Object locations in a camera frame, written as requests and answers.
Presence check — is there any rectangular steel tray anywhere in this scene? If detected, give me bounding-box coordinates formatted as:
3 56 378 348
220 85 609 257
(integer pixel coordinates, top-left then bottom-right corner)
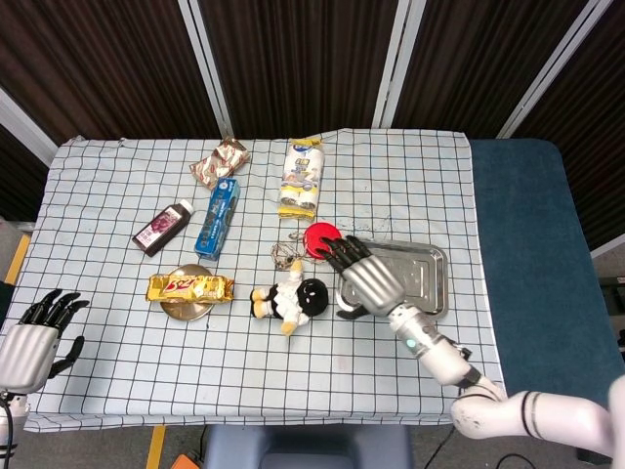
334 237 448 321

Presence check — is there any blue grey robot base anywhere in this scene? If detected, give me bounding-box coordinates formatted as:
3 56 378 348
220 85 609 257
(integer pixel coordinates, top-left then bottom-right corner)
202 423 414 469

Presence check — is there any white yellow cookie pack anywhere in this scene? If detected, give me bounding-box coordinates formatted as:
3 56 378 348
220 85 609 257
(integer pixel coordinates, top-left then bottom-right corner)
276 136 326 221

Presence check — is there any orange floor object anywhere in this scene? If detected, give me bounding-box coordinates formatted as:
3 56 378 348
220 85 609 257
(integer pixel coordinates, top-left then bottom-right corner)
169 452 204 469

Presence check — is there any gold foil biscuit pack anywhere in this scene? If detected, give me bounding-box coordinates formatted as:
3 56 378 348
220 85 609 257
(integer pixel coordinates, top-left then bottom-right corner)
146 273 236 306

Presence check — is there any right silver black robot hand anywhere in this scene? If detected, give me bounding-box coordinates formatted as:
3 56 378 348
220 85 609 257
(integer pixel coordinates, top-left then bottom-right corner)
314 234 406 321

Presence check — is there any dark screen panel white frame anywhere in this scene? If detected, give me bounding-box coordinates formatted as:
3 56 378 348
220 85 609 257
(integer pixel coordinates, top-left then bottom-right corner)
497 0 625 260
0 0 235 148
375 0 611 143
0 87 60 221
178 0 426 141

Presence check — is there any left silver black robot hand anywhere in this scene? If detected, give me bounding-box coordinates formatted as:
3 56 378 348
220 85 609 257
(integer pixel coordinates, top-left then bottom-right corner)
0 288 92 395

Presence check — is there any brown silver snack wrapper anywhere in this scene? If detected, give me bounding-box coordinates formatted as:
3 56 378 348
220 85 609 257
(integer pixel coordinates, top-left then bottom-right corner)
188 137 251 192

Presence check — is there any black and white plush toy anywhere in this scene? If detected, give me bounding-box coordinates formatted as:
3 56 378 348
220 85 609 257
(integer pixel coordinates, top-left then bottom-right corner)
249 258 329 337

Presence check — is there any red plastic disc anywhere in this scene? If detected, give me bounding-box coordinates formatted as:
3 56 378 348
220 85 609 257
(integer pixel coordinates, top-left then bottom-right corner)
302 222 342 265

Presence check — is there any round steel plate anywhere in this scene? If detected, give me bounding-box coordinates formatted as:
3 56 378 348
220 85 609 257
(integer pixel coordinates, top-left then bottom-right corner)
159 263 222 323

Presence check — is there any dark juice bottle white cap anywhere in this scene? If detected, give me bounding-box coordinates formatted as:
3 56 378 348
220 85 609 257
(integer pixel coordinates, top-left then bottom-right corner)
132 198 195 258

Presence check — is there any white black checkered tablecloth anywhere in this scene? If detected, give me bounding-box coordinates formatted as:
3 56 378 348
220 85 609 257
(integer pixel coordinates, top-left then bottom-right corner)
0 127 509 434

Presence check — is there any blue cookie box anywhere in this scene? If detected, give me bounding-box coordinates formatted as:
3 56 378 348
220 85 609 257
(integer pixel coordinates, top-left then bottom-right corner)
193 177 241 262

